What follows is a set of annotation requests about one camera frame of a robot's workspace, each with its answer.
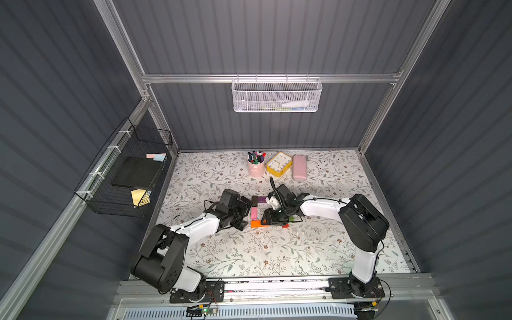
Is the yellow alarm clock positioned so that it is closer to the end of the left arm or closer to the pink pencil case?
the pink pencil case

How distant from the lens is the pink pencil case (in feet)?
3.52

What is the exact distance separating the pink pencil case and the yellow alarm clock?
0.03 metres

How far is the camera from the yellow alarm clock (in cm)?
111
